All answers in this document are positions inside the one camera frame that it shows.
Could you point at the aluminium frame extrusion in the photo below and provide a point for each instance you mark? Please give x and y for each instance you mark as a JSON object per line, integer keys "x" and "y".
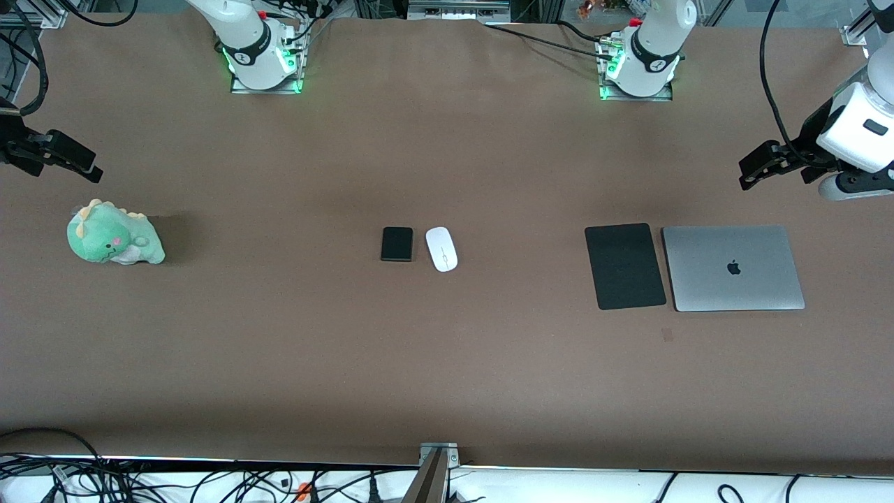
{"x": 860, "y": 24}
{"x": 31, "y": 14}

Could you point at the green dinosaur plush toy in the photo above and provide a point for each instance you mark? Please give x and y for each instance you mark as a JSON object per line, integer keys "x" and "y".
{"x": 112, "y": 237}

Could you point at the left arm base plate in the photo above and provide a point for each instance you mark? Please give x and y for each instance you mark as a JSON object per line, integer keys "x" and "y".
{"x": 635, "y": 98}

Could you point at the silver laptop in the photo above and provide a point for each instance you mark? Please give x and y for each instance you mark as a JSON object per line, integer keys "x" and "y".
{"x": 733, "y": 279}

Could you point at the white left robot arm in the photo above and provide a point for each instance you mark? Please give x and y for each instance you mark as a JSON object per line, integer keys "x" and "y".
{"x": 656, "y": 42}

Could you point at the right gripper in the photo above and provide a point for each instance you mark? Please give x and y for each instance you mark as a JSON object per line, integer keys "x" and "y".
{"x": 15, "y": 145}

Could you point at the white computer mouse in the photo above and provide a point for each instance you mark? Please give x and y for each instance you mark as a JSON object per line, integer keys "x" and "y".
{"x": 441, "y": 249}

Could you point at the white lower shelf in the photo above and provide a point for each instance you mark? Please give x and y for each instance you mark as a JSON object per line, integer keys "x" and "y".
{"x": 559, "y": 489}

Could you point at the black mouse pad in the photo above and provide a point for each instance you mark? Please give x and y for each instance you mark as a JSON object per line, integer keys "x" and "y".
{"x": 625, "y": 267}

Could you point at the orange clip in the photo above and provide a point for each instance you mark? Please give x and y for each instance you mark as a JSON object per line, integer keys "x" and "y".
{"x": 302, "y": 492}

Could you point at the grey metal box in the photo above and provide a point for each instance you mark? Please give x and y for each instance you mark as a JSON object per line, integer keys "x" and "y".
{"x": 457, "y": 8}

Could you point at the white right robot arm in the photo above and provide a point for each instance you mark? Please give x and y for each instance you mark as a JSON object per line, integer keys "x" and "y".
{"x": 244, "y": 35}

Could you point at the metal table bracket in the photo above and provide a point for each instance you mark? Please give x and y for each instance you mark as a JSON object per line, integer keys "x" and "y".
{"x": 438, "y": 453}

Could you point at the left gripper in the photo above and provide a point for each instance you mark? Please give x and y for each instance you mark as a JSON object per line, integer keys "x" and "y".
{"x": 810, "y": 137}

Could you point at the grey metal pole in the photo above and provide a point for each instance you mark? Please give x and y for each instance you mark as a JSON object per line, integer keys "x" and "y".
{"x": 426, "y": 485}

